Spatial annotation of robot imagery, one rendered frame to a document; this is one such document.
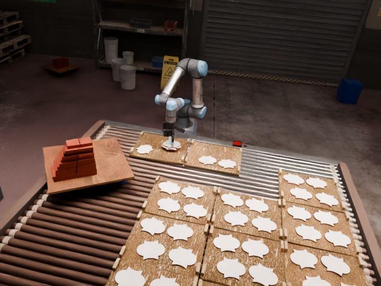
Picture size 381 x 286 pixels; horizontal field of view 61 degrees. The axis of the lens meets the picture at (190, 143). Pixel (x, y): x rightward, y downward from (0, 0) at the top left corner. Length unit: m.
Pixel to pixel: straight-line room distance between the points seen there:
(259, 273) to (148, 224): 0.65
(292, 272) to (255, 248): 0.21
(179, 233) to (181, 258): 0.17
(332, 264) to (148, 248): 0.96
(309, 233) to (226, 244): 0.51
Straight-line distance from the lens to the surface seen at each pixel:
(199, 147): 2.59
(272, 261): 1.84
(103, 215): 1.99
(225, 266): 1.74
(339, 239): 2.11
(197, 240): 1.84
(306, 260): 1.90
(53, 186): 2.06
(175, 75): 2.61
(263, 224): 2.00
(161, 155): 2.45
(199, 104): 2.81
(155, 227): 1.87
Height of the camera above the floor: 2.29
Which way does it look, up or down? 31 degrees down
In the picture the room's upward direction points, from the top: 6 degrees clockwise
